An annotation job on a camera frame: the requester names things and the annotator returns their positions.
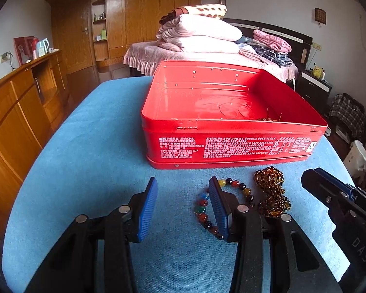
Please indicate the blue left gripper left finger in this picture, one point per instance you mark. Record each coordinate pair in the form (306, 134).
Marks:
(146, 208)

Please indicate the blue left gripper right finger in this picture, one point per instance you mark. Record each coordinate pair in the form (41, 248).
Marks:
(221, 208)

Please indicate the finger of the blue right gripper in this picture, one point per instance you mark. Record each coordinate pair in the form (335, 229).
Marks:
(331, 183)
(309, 181)

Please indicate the thin silver bangle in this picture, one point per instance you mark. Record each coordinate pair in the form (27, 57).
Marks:
(235, 110)

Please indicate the white trash bin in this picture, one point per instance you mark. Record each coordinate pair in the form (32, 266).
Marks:
(355, 161)

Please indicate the plaid bag on chair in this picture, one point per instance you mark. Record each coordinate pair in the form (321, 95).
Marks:
(350, 113)

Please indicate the blue table cloth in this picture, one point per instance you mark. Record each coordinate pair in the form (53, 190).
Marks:
(94, 163)

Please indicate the dark nightstand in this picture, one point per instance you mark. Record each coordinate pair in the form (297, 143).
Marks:
(314, 90)

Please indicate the red metal tin box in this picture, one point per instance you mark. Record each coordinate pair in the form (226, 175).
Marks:
(201, 115)

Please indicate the yellow pikachu toy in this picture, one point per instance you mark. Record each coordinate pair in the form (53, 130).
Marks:
(318, 72)

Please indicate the plaid folded clothes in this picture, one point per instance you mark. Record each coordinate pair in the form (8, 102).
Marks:
(281, 59)

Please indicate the dark wooden headboard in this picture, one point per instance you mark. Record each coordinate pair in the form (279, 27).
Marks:
(300, 43)

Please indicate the pink folded clothes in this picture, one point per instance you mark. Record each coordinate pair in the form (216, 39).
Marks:
(274, 42)

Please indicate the bed with pink cover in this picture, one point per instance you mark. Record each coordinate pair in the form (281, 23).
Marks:
(146, 56)

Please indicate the wooden sideboard cabinet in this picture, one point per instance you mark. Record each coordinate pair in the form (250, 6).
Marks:
(33, 104)

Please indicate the lower pink folded quilt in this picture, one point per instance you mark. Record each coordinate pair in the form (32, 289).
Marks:
(199, 44)

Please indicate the pink folded quilt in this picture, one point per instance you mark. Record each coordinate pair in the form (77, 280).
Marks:
(199, 44)
(187, 25)

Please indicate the upper pink folded quilt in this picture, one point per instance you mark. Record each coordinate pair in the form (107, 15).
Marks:
(187, 25)

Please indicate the light blue electric kettle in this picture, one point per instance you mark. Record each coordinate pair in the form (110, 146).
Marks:
(42, 47)

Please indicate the spotted yellow rolled blanket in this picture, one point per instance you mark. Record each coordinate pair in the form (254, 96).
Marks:
(205, 10)

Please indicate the wooden wardrobe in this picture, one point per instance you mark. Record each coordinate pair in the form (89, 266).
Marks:
(117, 24)

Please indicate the red thermos bottle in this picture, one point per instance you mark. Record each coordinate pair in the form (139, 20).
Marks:
(34, 44)

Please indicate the wooden door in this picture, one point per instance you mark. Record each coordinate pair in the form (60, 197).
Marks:
(70, 30)

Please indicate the brown wall calendar box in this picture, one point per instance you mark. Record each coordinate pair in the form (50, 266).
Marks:
(320, 16)

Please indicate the red picture frame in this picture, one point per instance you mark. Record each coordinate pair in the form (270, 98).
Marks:
(23, 49)

